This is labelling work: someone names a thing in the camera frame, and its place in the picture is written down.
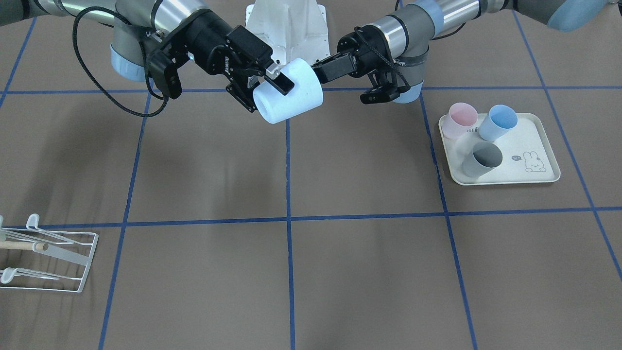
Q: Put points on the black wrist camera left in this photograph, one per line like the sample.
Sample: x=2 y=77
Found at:
x=382 y=94

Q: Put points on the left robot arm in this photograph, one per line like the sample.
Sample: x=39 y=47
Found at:
x=393 y=50

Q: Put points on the pink cup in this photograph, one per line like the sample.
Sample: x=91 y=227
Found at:
x=459 y=119

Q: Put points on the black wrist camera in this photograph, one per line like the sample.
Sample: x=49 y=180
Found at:
x=382 y=94
x=163 y=69

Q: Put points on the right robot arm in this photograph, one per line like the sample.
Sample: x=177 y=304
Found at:
x=154 y=38

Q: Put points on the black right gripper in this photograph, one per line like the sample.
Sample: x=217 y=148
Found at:
x=208 y=42

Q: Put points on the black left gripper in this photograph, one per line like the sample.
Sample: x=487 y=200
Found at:
x=358 y=58

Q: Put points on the white pedestal column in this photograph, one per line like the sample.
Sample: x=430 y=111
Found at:
x=292 y=28

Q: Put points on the white wire cup rack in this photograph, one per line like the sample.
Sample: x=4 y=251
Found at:
x=34 y=258

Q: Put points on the cream plastic tray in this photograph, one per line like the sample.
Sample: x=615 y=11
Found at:
x=527 y=155

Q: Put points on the light blue cup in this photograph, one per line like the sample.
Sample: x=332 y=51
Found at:
x=499 y=121
x=306 y=94

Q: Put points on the grey cup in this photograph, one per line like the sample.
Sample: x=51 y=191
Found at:
x=483 y=158

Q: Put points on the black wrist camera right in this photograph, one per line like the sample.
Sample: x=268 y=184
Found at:
x=163 y=69

